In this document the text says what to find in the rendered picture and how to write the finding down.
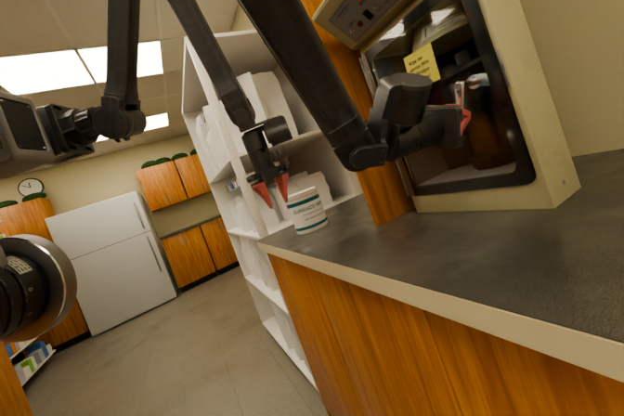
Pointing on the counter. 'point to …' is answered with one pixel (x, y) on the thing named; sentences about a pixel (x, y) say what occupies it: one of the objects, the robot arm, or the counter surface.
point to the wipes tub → (306, 211)
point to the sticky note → (422, 63)
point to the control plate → (348, 12)
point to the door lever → (465, 89)
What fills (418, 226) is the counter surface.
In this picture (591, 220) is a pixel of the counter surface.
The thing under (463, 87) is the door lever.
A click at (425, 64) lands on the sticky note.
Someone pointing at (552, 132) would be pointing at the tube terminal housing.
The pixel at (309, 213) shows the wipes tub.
